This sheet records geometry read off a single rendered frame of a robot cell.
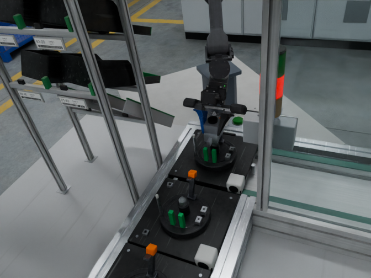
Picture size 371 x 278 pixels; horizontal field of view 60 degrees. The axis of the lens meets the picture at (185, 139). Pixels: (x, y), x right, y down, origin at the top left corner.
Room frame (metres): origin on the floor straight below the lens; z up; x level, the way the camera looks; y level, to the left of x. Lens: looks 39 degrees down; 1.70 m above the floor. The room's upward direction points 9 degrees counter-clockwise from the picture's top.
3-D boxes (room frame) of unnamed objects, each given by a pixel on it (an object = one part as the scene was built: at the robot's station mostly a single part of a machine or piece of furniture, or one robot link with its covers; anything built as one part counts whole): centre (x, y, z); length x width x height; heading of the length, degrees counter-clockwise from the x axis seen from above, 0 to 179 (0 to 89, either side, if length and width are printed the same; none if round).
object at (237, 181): (0.66, -0.13, 0.97); 0.05 x 0.05 x 0.04; 61
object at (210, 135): (0.78, -0.09, 1.09); 0.08 x 0.04 x 0.07; 152
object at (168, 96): (1.21, -0.13, 0.84); 0.90 x 0.70 x 0.03; 15
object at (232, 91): (1.23, -0.18, 0.96); 0.15 x 0.15 x 0.20; 15
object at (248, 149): (0.79, -0.09, 0.96); 0.24 x 0.24 x 0.02; 61
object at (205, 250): (0.56, 0.03, 1.01); 0.24 x 0.24 x 0.13; 61
